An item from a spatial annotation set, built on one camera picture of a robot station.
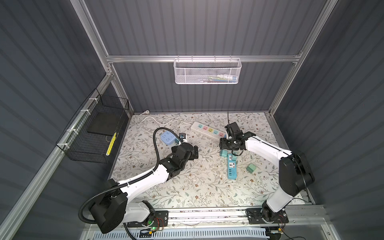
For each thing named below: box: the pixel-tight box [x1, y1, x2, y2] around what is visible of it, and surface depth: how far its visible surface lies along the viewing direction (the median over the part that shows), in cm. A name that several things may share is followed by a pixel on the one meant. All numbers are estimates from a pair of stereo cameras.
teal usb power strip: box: [227, 153, 237, 180], surface depth 90 cm
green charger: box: [246, 163, 257, 174], surface depth 91 cm
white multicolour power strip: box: [190, 121, 229, 140], surface depth 110 cm
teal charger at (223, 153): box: [219, 149, 228, 158], surface depth 97 cm
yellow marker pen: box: [106, 132, 117, 156], surface depth 71 cm
